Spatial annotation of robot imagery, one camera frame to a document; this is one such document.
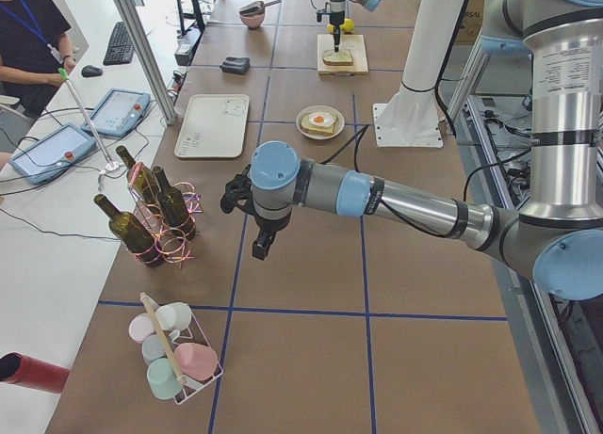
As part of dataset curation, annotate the red cylinder tube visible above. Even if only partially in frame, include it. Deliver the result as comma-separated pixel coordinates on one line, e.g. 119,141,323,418
1,352,70,394

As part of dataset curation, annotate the bread slice on plate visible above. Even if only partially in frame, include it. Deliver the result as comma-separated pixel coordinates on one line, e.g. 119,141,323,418
301,112,336,137

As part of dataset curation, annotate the white round plate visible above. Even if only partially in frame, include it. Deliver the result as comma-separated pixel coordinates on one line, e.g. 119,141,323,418
296,105,345,140

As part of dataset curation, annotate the white wire cup rack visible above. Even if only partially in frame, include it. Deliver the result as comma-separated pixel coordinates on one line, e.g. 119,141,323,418
139,291,224,405

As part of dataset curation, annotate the mint green cup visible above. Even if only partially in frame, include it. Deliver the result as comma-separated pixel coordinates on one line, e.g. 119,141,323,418
146,358,183,400

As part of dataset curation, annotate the black keyboard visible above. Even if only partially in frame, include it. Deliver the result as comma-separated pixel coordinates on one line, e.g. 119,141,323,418
103,22,135,66

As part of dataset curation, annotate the aluminium frame post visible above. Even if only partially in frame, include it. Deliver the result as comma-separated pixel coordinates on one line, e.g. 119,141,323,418
113,0,177,125

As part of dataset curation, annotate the upper yellow lemon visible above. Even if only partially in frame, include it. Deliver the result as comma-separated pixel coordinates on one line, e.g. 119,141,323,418
340,18,355,33

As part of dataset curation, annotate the fried egg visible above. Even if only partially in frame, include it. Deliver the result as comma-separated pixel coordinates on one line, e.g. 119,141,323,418
308,112,334,127

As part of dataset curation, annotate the metal rod with green tip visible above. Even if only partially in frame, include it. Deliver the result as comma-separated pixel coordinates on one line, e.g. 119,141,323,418
57,67,120,174

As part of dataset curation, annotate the dark wine bottle upper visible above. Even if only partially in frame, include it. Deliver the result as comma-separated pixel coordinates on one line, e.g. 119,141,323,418
93,194,165,267

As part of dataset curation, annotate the bread slice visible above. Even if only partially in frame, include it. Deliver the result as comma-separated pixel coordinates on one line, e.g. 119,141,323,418
301,112,336,137
321,49,353,66

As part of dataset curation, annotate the metal scoop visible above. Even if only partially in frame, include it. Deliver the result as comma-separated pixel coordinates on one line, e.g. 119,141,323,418
238,0,282,16

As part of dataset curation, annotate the cream bear tray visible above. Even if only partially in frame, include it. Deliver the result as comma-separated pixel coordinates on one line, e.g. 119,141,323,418
174,94,250,159

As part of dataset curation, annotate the far teach pendant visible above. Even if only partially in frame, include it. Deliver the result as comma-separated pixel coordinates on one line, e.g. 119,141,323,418
89,88,151,138

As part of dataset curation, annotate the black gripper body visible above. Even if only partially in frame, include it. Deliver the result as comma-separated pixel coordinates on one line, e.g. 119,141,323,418
316,9,345,35
220,165,253,214

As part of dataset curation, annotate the near teach pendant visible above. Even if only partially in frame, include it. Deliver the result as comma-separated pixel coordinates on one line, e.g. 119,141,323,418
8,123,96,185

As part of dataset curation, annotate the dark wine bottle lower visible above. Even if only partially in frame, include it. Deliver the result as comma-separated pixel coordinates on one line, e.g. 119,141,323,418
152,166,196,240

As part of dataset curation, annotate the wooden rack handle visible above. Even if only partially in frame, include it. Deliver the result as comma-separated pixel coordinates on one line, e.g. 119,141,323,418
139,292,186,385

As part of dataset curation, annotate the pink pale cup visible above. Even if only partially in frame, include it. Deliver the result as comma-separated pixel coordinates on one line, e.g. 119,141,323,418
128,313,155,344

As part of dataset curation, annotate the pink bowl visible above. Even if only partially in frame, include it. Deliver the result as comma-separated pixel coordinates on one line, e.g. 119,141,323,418
239,7,265,29

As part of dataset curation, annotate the copper wire bottle rack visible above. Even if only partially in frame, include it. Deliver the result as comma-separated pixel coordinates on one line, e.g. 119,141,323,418
128,182,204,267

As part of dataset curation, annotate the grey folded cloth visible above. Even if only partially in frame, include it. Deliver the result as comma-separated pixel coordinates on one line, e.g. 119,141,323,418
220,56,251,75

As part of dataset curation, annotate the white cup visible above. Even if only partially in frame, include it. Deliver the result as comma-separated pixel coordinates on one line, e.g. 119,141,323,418
155,301,192,331

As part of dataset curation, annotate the salmon pink cup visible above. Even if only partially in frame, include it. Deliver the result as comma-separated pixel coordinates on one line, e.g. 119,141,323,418
174,343,219,381

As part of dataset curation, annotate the teach pendant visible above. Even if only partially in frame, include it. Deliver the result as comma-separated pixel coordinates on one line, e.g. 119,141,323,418
89,88,151,138
8,123,96,185

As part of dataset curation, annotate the black computer mouse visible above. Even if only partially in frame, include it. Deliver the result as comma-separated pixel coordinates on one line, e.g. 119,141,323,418
81,65,103,78

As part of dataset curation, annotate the wooden cutting board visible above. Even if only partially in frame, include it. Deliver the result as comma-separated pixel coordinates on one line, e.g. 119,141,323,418
317,34,368,75

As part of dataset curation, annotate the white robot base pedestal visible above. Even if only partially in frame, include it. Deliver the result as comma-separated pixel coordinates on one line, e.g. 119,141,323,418
373,0,466,148

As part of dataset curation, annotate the grey cup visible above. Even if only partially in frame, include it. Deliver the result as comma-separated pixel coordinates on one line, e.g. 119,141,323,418
141,334,166,365

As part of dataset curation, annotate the dark wine bottle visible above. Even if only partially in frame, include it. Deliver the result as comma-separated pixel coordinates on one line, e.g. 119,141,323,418
152,166,196,240
93,194,165,267

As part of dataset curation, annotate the person in black shirt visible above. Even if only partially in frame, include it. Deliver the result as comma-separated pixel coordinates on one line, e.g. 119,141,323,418
1,0,76,118

